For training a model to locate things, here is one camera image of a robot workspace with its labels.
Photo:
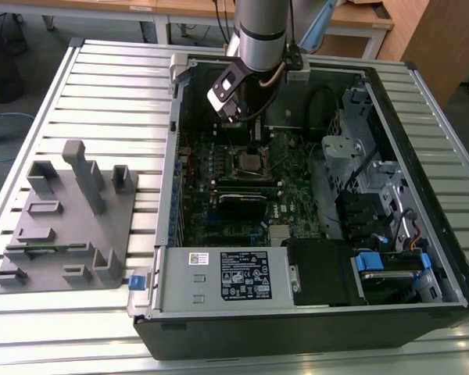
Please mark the black PC case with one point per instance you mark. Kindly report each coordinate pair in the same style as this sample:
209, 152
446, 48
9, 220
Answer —
258, 336

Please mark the black mesh basket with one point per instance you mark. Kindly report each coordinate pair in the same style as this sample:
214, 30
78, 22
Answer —
8, 39

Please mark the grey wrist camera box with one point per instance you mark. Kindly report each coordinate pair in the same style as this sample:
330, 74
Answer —
297, 72

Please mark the wooden cabinet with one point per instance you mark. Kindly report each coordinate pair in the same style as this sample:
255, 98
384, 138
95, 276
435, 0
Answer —
445, 39

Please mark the grey parts rack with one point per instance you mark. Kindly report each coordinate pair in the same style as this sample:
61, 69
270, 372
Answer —
74, 234

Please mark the green motherboard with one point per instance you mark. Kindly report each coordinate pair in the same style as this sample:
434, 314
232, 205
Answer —
297, 203

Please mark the green RAM stick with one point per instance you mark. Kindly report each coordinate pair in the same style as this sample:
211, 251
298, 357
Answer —
43, 248

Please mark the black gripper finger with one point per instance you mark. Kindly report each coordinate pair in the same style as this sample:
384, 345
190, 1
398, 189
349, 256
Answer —
251, 136
262, 136

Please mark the blue disk carrier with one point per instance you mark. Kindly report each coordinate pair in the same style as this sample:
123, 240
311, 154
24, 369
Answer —
369, 261

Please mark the black round bin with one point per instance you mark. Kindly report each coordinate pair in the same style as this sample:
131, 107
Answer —
6, 84

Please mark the black plastic drive bracket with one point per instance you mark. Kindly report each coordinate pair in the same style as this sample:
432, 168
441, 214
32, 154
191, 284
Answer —
359, 213

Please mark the pale blue teach pendant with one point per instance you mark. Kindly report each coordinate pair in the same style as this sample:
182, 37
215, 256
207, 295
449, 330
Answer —
316, 27

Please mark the CPU socket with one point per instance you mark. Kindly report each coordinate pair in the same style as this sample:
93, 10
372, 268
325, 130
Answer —
237, 174

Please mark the silver chipset heatsink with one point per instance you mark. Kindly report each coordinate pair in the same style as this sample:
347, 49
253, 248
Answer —
279, 232

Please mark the black graphics card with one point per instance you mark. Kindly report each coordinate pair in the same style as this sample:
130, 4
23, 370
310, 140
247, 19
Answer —
242, 213

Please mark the grey power supply unit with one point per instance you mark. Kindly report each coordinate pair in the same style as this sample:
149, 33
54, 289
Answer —
180, 281

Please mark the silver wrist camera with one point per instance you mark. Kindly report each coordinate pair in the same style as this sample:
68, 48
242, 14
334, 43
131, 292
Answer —
219, 99

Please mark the metal drive cage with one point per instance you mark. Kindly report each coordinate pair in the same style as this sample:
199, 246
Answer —
338, 150

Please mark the blue case latch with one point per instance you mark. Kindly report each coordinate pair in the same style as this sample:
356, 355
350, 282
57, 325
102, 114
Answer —
136, 283

